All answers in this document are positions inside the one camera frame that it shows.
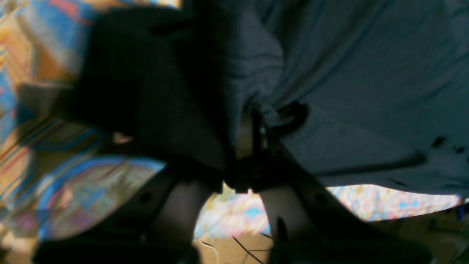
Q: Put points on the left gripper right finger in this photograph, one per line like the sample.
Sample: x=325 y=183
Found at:
x=310 y=226

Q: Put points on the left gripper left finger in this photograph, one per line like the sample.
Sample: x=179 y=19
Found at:
x=154 y=226

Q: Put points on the black t-shirt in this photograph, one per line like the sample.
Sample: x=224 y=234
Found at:
x=356 y=91

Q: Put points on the patterned tablecloth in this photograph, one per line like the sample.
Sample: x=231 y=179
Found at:
x=60 y=175

